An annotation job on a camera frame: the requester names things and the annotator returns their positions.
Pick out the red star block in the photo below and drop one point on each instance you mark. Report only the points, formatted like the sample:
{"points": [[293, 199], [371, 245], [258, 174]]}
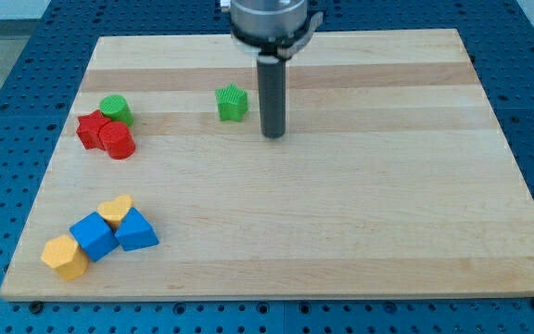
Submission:
{"points": [[89, 128]]}

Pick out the red cylinder block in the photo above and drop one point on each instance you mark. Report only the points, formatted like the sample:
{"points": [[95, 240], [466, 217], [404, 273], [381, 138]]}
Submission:
{"points": [[117, 140]]}

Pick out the green star block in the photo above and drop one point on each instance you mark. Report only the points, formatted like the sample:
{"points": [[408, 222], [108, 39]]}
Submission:
{"points": [[232, 103]]}

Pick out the green cylinder block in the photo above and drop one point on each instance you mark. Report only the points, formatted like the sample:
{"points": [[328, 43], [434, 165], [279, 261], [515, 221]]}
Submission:
{"points": [[117, 109]]}

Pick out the light wooden board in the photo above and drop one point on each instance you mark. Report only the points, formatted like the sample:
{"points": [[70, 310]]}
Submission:
{"points": [[393, 181]]}

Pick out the blue triangular block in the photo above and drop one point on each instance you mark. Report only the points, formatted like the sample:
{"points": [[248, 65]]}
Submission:
{"points": [[136, 232]]}

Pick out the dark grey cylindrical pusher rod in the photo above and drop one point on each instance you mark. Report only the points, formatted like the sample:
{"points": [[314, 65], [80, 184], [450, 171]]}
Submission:
{"points": [[271, 73]]}

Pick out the blue cube block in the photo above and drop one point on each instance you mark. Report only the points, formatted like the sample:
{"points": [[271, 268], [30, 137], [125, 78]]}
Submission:
{"points": [[94, 236]]}

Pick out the yellow hexagon block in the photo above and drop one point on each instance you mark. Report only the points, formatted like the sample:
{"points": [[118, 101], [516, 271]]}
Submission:
{"points": [[65, 257]]}

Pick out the yellow heart block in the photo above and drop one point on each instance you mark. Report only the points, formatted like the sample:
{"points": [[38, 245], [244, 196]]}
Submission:
{"points": [[114, 211]]}

